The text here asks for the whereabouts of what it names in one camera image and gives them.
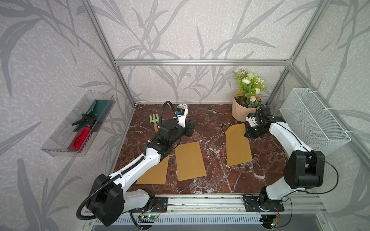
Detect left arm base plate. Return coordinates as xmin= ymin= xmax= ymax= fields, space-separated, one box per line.
xmin=132 ymin=196 xmax=169 ymax=213

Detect small labelled tin can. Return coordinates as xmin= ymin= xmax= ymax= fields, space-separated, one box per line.
xmin=177 ymin=104 xmax=188 ymax=110

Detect aluminium front rail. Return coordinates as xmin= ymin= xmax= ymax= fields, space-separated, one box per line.
xmin=83 ymin=194 xmax=327 ymax=217

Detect green garden hand fork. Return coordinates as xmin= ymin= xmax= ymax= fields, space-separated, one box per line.
xmin=149 ymin=114 xmax=160 ymax=132

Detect green artificial plant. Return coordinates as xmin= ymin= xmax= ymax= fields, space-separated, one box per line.
xmin=233 ymin=69 xmax=267 ymax=108

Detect right circuit board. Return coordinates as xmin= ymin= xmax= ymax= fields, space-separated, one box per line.
xmin=260 ymin=214 xmax=280 ymax=230

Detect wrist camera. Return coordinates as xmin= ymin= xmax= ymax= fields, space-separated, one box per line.
xmin=176 ymin=108 xmax=188 ymax=128
xmin=246 ymin=113 xmax=258 ymax=128

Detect left circuit board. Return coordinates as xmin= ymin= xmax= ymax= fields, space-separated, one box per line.
xmin=138 ymin=213 xmax=160 ymax=224

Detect green dustpan scoop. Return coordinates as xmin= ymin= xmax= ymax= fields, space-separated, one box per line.
xmin=72 ymin=100 xmax=112 ymax=132

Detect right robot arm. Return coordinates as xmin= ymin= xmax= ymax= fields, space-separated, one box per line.
xmin=245 ymin=106 xmax=339 ymax=205

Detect circuit board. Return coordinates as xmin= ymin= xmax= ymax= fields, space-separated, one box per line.
xmin=260 ymin=214 xmax=280 ymax=230
xmin=138 ymin=213 xmax=160 ymax=224

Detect aluminium frame back bar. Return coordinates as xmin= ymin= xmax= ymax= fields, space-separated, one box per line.
xmin=114 ymin=59 xmax=291 ymax=66

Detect kraft file bag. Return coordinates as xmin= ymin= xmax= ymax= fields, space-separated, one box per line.
xmin=175 ymin=142 xmax=206 ymax=181
xmin=225 ymin=124 xmax=252 ymax=167
xmin=136 ymin=156 xmax=169 ymax=185

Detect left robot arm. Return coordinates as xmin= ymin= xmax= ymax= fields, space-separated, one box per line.
xmin=76 ymin=119 xmax=197 ymax=226

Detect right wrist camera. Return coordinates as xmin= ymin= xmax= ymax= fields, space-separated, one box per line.
xmin=246 ymin=113 xmax=258 ymax=128

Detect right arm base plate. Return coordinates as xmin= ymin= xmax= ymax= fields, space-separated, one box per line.
xmin=242 ymin=194 xmax=285 ymax=212

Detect peach flower pot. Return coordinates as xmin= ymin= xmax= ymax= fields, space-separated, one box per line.
xmin=232 ymin=93 xmax=262 ymax=122

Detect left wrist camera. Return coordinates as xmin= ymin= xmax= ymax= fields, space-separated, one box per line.
xmin=176 ymin=108 xmax=188 ymax=128

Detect clear plastic wall bin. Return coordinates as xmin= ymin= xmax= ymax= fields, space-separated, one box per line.
xmin=41 ymin=90 xmax=116 ymax=157

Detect white wire mesh basket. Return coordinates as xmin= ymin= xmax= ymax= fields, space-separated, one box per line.
xmin=280 ymin=88 xmax=351 ymax=156

